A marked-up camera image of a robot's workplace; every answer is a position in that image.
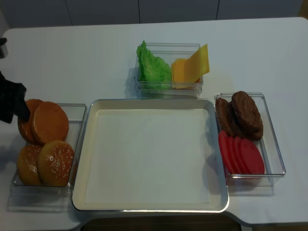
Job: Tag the sesame top bun front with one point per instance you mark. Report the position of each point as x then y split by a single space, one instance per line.
55 163

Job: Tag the green lettuce leaf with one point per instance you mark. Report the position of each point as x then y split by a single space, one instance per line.
155 73

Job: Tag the top brown beef patty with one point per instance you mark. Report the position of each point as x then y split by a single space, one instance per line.
247 115

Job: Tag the white parchment paper sheet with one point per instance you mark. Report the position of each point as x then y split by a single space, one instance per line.
155 159

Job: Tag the sesame bun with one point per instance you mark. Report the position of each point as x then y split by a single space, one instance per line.
55 163
27 165

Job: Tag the clear plastic patty tomato container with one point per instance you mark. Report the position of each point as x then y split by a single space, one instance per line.
267 146

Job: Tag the flat yellow cheese slice stack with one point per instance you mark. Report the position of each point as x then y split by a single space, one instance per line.
177 72

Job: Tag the bun half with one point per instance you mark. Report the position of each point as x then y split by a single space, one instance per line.
49 123
25 130

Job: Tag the sesame top bun rear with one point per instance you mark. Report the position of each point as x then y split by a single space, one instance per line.
27 165

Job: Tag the clear plastic bun container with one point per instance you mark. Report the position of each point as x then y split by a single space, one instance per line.
77 117

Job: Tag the middle brown beef patty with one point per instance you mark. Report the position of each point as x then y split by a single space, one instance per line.
237 130

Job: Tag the front red tomato slice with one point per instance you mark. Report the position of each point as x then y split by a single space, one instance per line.
251 158

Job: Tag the brown beef patty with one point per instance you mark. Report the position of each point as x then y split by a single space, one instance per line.
237 130
247 115
221 110

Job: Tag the red tomato slice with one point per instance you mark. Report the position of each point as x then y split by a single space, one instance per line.
251 158
232 156
238 158
223 141

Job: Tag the rear red tomato slice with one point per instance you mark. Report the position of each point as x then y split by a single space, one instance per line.
223 141

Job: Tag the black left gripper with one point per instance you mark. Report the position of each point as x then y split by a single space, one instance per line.
12 101

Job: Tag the left brown beef patty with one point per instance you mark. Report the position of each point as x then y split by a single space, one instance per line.
221 110

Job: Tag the upright yellow cheese slice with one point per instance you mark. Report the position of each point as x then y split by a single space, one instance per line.
197 65

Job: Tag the clear plastic lettuce cheese container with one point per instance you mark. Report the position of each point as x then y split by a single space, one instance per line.
169 52

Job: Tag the silver metal baking tray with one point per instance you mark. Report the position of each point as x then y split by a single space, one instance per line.
213 169

